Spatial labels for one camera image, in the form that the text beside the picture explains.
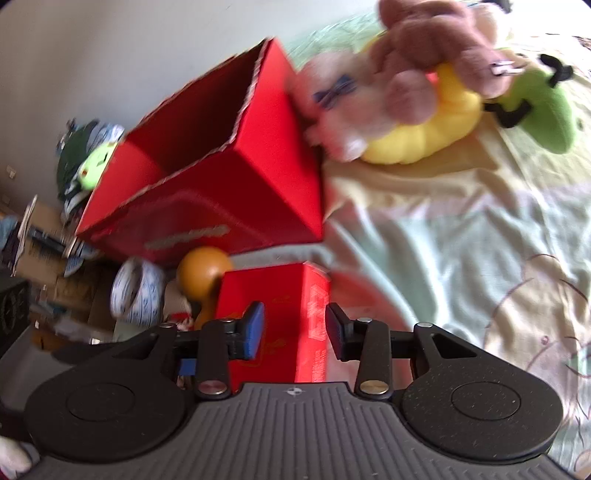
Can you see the pile of clothes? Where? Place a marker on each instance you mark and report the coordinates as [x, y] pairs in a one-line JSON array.
[[68, 157]]

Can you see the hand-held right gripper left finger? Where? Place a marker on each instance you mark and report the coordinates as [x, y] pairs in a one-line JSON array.
[[253, 332]]

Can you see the orange ball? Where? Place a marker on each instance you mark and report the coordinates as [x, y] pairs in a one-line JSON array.
[[203, 272]]

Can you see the brown plush toy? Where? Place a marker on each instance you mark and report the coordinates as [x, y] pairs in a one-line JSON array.
[[415, 46]]

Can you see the large red cardboard box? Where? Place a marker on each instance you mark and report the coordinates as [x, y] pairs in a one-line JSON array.
[[277, 184]]

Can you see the pink plush toy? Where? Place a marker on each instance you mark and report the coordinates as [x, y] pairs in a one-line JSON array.
[[332, 127]]

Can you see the blue white tape roll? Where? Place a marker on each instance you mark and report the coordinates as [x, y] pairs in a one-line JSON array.
[[148, 299]]

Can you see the brown cardboard boxes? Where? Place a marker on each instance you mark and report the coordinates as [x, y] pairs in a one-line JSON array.
[[74, 295]]

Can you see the green frog plush toy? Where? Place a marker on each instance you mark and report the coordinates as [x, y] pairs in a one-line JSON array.
[[94, 166]]

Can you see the small red box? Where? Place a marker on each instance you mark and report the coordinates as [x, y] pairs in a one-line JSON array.
[[277, 295]]

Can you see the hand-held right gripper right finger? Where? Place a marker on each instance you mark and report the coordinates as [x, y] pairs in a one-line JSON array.
[[336, 334]]

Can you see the yellow plush toy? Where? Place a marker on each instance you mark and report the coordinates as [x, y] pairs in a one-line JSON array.
[[415, 143]]

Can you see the green plush toy black limbs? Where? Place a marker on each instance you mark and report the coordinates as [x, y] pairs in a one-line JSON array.
[[549, 115]]

